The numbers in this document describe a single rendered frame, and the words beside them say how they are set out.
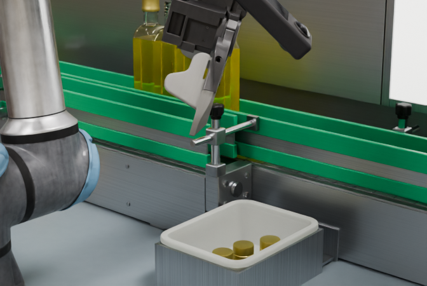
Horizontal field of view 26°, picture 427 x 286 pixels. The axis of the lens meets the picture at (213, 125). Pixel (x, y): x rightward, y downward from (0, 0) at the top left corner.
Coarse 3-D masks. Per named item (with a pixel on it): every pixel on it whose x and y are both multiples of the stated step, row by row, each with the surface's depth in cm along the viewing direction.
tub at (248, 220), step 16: (224, 208) 156; (240, 208) 159; (256, 208) 158; (272, 208) 156; (192, 224) 150; (208, 224) 153; (224, 224) 156; (240, 224) 159; (256, 224) 158; (272, 224) 156; (288, 224) 154; (304, 224) 151; (176, 240) 147; (192, 240) 150; (208, 240) 153; (224, 240) 156; (256, 240) 158; (288, 240) 143; (208, 256) 137; (256, 256) 137
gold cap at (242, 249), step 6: (240, 240) 149; (246, 240) 149; (234, 246) 147; (240, 246) 147; (246, 246) 147; (252, 246) 147; (234, 252) 147; (240, 252) 147; (246, 252) 146; (252, 252) 147; (234, 258) 148; (240, 258) 147
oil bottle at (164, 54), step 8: (160, 32) 177; (160, 40) 177; (160, 48) 177; (168, 48) 176; (160, 56) 178; (168, 56) 176; (160, 64) 178; (168, 64) 177; (160, 72) 179; (168, 72) 177; (160, 80) 179; (160, 88) 180
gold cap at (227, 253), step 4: (220, 248) 146; (224, 248) 146; (228, 248) 146; (212, 252) 145; (216, 252) 145; (220, 252) 145; (224, 252) 145; (228, 252) 145; (232, 252) 145; (224, 256) 144; (228, 256) 144; (232, 256) 144
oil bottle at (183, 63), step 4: (176, 48) 175; (176, 52) 175; (180, 52) 174; (176, 56) 175; (180, 56) 174; (184, 56) 174; (176, 60) 176; (180, 60) 175; (184, 60) 174; (188, 60) 173; (176, 64) 176; (180, 64) 175; (184, 64) 174; (188, 64) 174; (180, 68) 175; (184, 68) 174; (188, 68) 174
